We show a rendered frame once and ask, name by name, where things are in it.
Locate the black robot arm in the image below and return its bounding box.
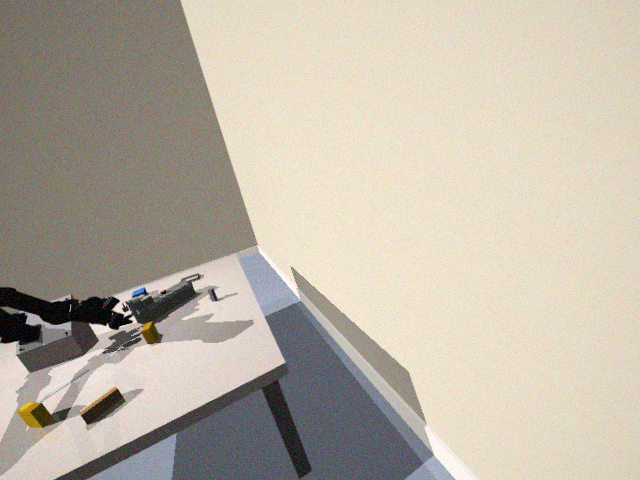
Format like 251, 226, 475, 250
0, 287, 120, 345

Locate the blue box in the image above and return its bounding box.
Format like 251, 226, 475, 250
132, 287, 147, 298

